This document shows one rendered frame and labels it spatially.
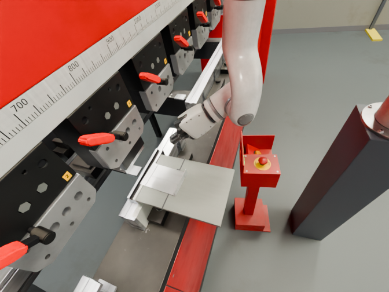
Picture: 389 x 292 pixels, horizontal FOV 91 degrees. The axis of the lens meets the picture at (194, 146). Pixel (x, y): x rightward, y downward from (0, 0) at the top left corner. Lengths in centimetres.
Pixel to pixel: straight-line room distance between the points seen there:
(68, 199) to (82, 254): 149
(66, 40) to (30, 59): 6
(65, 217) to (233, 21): 51
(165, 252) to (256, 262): 96
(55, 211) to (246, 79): 47
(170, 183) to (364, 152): 65
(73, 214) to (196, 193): 31
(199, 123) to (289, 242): 120
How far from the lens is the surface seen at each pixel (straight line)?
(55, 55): 37
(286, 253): 160
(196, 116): 62
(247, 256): 155
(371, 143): 83
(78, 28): 40
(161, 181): 63
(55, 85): 36
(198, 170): 62
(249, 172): 88
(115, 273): 72
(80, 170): 77
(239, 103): 51
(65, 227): 43
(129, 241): 73
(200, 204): 57
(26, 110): 34
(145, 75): 46
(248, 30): 50
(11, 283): 80
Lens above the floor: 152
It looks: 49 degrees down
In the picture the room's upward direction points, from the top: 12 degrees counter-clockwise
